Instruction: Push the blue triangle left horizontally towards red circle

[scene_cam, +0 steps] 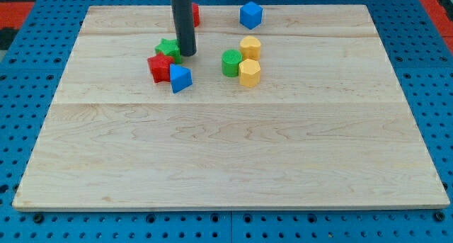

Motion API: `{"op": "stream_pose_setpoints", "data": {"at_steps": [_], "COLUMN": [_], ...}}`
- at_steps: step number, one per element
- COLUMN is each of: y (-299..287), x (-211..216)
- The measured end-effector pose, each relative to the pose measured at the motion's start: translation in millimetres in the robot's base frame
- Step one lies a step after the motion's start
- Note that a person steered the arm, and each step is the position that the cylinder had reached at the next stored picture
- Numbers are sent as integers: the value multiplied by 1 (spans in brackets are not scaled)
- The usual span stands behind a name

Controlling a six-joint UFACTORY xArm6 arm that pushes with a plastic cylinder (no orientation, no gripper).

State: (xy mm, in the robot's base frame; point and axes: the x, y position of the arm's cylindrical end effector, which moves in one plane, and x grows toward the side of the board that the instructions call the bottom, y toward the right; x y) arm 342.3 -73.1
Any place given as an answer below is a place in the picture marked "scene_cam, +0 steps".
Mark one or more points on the blue triangle block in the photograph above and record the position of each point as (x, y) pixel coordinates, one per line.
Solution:
(180, 78)

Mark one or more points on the red circle block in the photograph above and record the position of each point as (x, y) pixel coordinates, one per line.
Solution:
(196, 14)

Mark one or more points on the yellow hexagon block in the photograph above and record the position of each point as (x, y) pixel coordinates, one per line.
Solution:
(249, 73)

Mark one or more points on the green cylinder block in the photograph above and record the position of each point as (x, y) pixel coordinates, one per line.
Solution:
(230, 62)

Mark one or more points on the red star block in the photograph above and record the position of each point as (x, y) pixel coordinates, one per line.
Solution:
(159, 66)

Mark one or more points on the green star block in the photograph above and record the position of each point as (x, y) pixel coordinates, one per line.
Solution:
(169, 48)

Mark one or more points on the light wooden board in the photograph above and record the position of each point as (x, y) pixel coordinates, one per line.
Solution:
(327, 128)

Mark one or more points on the blue cube block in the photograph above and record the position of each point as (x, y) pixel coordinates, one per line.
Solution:
(250, 15)

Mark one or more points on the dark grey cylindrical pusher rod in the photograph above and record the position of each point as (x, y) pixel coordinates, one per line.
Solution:
(184, 25)

